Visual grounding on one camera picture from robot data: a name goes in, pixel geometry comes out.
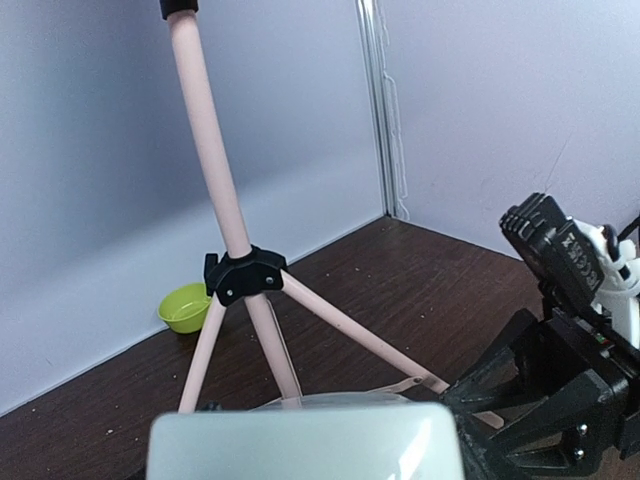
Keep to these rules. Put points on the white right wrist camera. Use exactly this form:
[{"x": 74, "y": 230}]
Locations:
[{"x": 584, "y": 269}]

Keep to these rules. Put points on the yellow-green bowl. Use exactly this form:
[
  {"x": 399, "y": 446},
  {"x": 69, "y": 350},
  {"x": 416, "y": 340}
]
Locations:
[{"x": 184, "y": 310}]

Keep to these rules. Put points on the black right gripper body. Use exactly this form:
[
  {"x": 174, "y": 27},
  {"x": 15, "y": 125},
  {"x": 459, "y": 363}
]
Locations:
[{"x": 576, "y": 391}]

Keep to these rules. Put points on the white metronome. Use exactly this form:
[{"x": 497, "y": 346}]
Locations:
[{"x": 347, "y": 435}]

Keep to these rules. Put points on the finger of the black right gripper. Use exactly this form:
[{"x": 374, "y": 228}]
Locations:
[{"x": 474, "y": 400}]

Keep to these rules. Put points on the pink music stand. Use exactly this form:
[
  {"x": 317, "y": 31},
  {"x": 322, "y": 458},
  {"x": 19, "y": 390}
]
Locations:
[{"x": 247, "y": 272}]

